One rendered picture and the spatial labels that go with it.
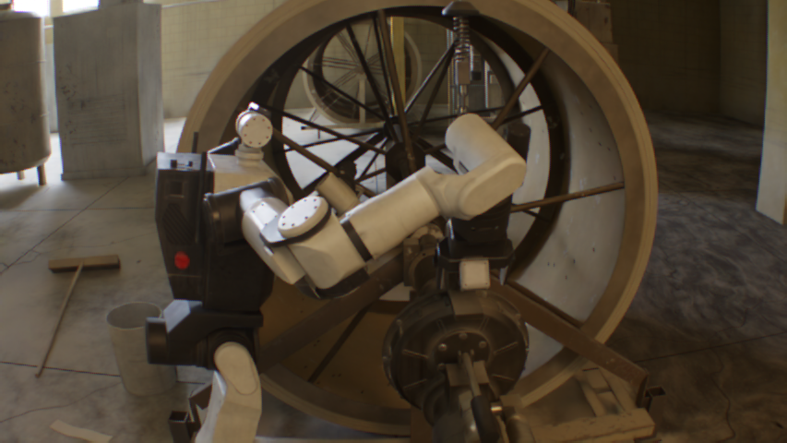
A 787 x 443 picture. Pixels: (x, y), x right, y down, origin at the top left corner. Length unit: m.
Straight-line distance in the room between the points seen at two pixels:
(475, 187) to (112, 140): 6.99
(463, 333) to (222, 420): 0.66
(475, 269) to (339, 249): 0.23
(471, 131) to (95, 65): 6.97
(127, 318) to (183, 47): 10.05
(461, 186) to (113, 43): 6.89
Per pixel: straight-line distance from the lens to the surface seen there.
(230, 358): 1.39
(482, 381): 1.10
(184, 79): 12.71
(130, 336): 2.75
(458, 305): 1.11
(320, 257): 0.83
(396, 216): 0.82
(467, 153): 0.86
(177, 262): 1.24
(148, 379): 2.86
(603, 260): 2.47
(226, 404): 1.47
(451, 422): 1.11
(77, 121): 7.85
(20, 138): 7.68
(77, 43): 7.77
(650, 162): 2.14
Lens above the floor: 1.55
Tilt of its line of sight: 16 degrees down
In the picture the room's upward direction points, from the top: 1 degrees counter-clockwise
